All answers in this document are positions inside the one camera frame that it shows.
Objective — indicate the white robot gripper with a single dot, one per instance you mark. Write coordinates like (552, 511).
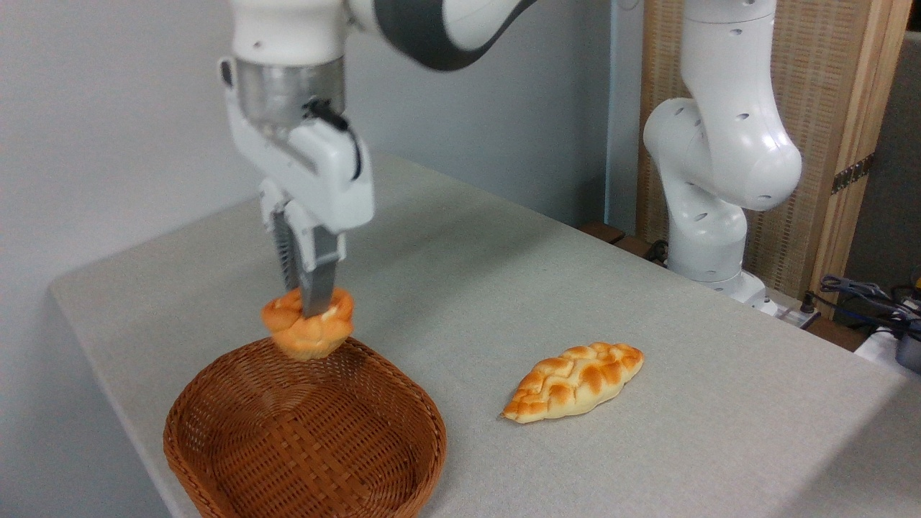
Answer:
(324, 180)

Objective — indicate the round orange bread bun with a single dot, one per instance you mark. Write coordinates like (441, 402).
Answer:
(309, 334)

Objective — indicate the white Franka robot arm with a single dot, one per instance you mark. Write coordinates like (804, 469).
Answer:
(727, 144)

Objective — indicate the brown woven wicker basket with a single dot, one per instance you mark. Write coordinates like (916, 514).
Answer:
(302, 446)

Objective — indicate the long braided bread loaf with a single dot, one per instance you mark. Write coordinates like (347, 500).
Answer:
(572, 381)

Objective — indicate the grey tablecloth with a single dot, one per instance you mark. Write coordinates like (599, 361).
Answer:
(683, 432)

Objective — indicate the white power strip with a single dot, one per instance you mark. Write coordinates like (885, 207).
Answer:
(795, 315)

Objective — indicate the dark metal screen hinge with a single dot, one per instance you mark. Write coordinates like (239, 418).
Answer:
(853, 174)

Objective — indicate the grey device with white cloth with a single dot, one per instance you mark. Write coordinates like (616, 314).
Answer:
(908, 352)

